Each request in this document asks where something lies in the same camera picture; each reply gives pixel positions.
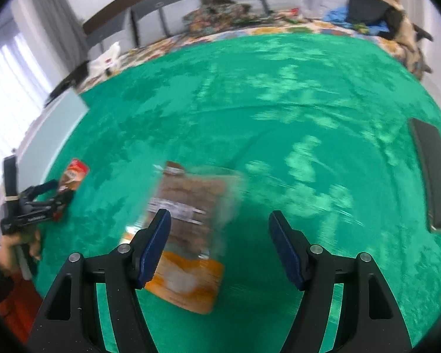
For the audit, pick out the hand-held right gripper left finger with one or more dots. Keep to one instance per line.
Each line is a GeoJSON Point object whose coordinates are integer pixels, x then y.
{"type": "Point", "coordinates": [155, 250]}

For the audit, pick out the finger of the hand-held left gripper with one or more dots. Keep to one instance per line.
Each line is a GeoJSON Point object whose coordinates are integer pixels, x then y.
{"type": "Point", "coordinates": [40, 189]}
{"type": "Point", "coordinates": [60, 202]}

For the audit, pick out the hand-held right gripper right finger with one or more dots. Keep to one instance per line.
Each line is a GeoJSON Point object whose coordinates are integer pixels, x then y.
{"type": "Point", "coordinates": [288, 253]}

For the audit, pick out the red snack packet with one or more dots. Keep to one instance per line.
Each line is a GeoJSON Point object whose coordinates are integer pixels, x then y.
{"type": "Point", "coordinates": [75, 171]}

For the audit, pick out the brown and orange snack packet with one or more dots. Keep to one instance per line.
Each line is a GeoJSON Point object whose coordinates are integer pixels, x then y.
{"type": "Point", "coordinates": [191, 195]}

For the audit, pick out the person's left hand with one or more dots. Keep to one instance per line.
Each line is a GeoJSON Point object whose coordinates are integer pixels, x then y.
{"type": "Point", "coordinates": [14, 250]}

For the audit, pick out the white curtain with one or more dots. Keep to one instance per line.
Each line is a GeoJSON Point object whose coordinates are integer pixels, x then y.
{"type": "Point", "coordinates": [14, 81]}

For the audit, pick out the person's orange clothing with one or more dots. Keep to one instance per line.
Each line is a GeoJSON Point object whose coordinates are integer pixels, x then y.
{"type": "Point", "coordinates": [18, 301]}

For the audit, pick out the dark cloth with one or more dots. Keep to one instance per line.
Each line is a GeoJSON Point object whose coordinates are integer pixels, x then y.
{"type": "Point", "coordinates": [69, 79]}

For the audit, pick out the white plastic bag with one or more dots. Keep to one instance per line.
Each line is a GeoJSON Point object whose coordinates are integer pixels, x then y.
{"type": "Point", "coordinates": [102, 62]}

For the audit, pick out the black rectangular device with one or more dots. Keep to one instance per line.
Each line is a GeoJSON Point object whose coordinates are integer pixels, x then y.
{"type": "Point", "coordinates": [435, 176]}

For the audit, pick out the green plush cloth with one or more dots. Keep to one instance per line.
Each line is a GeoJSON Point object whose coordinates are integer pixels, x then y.
{"type": "Point", "coordinates": [279, 81]}

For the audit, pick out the floral blanket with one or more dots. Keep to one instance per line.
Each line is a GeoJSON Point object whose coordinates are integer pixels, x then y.
{"type": "Point", "coordinates": [150, 49]}

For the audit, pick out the grey padded headboard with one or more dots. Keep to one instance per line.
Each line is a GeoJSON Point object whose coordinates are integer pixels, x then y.
{"type": "Point", "coordinates": [169, 3]}

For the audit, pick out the camouflage cloth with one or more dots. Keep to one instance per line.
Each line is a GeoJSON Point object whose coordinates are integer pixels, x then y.
{"type": "Point", "coordinates": [213, 18]}

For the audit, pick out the blue cloth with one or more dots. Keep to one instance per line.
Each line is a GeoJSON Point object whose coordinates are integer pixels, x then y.
{"type": "Point", "coordinates": [334, 16]}

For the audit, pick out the black bag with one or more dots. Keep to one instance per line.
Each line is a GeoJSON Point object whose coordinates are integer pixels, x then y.
{"type": "Point", "coordinates": [367, 7]}

